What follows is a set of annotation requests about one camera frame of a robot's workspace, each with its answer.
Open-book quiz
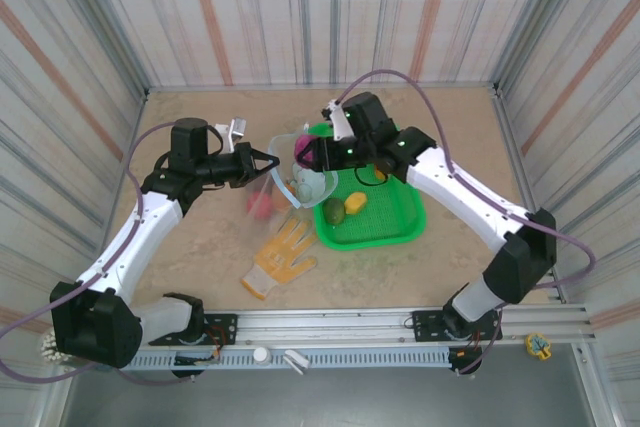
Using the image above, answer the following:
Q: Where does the purple toy cabbage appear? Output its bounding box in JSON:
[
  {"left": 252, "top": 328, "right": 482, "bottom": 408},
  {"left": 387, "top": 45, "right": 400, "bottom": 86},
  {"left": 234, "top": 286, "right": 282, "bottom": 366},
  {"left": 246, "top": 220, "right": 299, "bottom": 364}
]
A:
[{"left": 293, "top": 132, "right": 321, "bottom": 165}]

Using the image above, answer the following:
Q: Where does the clear zip-top bag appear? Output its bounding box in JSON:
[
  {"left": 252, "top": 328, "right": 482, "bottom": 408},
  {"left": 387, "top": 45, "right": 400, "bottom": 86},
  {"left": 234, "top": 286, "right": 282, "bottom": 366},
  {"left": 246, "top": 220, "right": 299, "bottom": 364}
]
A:
[{"left": 243, "top": 121, "right": 340, "bottom": 244}]

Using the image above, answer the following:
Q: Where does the red toy pomegranate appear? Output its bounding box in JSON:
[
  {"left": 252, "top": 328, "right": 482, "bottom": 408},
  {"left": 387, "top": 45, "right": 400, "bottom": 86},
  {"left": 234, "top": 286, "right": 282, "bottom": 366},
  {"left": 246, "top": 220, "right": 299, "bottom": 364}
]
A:
[{"left": 246, "top": 190, "right": 276, "bottom": 221}]

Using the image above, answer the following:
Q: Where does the green toy avocado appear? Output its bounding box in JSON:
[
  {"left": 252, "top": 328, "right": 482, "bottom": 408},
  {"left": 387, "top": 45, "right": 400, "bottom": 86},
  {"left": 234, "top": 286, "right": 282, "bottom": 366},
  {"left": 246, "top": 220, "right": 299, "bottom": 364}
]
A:
[{"left": 322, "top": 198, "right": 348, "bottom": 226}]

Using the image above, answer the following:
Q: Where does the yellow toy fruit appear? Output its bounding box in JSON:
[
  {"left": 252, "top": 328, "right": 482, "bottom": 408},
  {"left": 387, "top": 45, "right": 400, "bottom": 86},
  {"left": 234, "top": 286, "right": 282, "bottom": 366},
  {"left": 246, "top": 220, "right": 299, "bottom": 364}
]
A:
[{"left": 344, "top": 192, "right": 369, "bottom": 216}]

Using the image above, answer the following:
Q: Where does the green plastic mesh basket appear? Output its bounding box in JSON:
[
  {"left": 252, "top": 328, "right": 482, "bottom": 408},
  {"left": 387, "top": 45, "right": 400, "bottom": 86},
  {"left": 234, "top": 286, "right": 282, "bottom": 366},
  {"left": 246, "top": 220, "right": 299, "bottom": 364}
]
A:
[{"left": 313, "top": 121, "right": 429, "bottom": 252}]

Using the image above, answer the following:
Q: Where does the orange white work glove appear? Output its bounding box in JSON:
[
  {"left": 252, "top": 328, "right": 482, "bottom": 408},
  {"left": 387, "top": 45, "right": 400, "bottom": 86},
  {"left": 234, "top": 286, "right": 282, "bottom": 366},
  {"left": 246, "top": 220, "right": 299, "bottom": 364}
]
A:
[{"left": 240, "top": 216, "right": 322, "bottom": 301}]

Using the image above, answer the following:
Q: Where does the white plastic clip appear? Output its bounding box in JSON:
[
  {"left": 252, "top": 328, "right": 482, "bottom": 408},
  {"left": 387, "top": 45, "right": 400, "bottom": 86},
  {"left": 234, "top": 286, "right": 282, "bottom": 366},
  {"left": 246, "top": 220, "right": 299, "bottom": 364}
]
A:
[{"left": 282, "top": 349, "right": 311, "bottom": 376}]

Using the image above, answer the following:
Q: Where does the bundle of white sticks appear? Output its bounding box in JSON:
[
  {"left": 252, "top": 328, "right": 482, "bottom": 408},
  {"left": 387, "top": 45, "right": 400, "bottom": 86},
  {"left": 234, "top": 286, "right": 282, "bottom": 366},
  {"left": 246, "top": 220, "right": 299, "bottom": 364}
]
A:
[{"left": 38, "top": 332, "right": 70, "bottom": 364}]

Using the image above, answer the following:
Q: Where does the yellow tree ornament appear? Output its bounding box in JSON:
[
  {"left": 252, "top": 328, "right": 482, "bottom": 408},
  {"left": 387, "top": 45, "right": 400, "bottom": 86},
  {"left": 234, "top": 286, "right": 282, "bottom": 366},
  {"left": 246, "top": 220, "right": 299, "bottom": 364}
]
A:
[{"left": 523, "top": 332, "right": 553, "bottom": 362}]

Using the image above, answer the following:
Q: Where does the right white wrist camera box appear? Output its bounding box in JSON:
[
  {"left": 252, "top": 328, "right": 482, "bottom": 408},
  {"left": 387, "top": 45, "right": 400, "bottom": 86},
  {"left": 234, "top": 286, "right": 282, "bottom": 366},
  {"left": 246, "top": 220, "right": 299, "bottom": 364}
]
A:
[{"left": 321, "top": 99, "right": 359, "bottom": 144}]

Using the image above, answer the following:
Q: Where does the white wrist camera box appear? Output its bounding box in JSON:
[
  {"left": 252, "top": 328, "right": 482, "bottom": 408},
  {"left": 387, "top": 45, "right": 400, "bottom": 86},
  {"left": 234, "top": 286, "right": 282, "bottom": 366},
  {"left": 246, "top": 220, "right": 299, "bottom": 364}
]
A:
[
  {"left": 321, "top": 99, "right": 359, "bottom": 144},
  {"left": 213, "top": 118, "right": 249, "bottom": 154}
]

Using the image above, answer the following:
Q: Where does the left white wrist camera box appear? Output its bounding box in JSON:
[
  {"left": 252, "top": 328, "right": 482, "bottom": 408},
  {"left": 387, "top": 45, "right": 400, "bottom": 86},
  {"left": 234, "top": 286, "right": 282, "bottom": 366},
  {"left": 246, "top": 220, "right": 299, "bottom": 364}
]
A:
[{"left": 213, "top": 118, "right": 249, "bottom": 154}]

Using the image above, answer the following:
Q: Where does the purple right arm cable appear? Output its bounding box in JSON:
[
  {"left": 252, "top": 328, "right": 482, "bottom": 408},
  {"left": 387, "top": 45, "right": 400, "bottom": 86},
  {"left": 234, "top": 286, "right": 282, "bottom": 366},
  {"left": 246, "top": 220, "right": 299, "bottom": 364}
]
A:
[{"left": 338, "top": 68, "right": 598, "bottom": 376}]

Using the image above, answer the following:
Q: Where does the aluminium mounting rail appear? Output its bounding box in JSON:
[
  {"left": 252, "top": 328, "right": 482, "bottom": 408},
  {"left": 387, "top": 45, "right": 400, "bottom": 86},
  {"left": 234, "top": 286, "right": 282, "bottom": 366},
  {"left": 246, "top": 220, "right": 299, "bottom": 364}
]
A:
[{"left": 133, "top": 303, "right": 599, "bottom": 347}]

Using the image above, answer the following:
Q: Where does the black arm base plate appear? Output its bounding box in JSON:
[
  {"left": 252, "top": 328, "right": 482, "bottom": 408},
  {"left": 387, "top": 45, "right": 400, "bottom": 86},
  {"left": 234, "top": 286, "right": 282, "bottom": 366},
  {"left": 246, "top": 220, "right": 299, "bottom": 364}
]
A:
[
  {"left": 148, "top": 312, "right": 239, "bottom": 347},
  {"left": 410, "top": 307, "right": 503, "bottom": 344}
]

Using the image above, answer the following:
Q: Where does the red black wire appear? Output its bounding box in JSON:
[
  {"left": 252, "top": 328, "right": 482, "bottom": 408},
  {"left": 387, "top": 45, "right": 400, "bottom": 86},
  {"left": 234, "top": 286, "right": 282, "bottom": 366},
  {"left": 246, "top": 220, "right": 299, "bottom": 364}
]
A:
[
  {"left": 461, "top": 328, "right": 487, "bottom": 356},
  {"left": 201, "top": 325, "right": 224, "bottom": 364}
]

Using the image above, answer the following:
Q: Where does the grey slotted cable duct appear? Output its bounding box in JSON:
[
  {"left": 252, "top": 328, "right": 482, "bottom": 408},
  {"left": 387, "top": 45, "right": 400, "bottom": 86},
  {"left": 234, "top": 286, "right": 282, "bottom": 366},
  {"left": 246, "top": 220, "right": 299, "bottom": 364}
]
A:
[{"left": 119, "top": 346, "right": 484, "bottom": 371}]

